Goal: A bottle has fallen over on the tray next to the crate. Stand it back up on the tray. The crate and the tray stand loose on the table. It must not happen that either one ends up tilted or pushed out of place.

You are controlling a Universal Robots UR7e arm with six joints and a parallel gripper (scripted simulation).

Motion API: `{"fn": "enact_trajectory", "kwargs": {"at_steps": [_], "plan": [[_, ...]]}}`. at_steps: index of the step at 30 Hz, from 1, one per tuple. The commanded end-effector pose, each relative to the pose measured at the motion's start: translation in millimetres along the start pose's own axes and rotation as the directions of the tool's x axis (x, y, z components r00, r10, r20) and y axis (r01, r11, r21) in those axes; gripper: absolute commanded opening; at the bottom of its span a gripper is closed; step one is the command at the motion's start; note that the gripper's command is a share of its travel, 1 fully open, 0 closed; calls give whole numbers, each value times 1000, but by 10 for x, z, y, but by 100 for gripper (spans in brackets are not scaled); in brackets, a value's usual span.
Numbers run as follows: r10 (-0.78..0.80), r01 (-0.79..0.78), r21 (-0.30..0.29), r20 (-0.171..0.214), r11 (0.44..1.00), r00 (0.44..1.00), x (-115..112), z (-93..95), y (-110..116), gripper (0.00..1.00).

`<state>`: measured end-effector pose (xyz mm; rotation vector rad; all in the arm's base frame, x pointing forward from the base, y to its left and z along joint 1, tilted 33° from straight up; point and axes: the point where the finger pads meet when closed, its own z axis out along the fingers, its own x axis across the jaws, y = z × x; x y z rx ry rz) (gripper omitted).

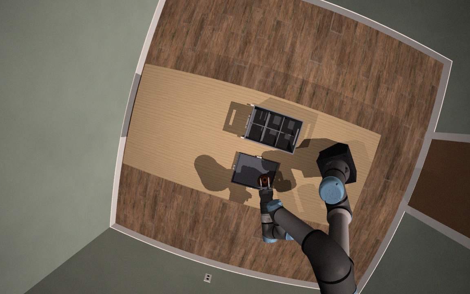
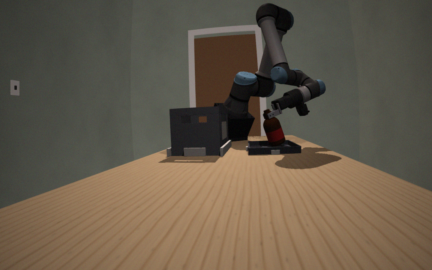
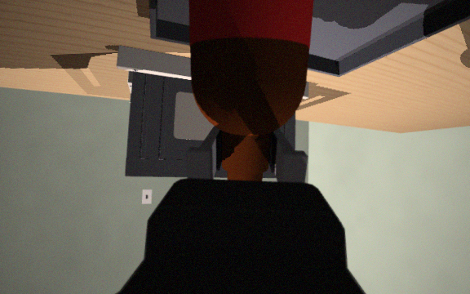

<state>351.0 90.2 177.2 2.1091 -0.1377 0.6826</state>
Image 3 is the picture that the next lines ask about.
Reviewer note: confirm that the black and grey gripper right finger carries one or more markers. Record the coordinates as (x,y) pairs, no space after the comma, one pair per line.
(288,164)

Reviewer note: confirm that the brown bottle with red label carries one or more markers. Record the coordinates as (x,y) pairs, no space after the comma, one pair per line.
(249,64)

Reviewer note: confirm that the dark grey tray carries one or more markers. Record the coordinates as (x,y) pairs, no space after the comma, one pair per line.
(346,34)

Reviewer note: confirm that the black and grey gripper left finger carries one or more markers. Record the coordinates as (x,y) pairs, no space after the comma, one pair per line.
(204,161)

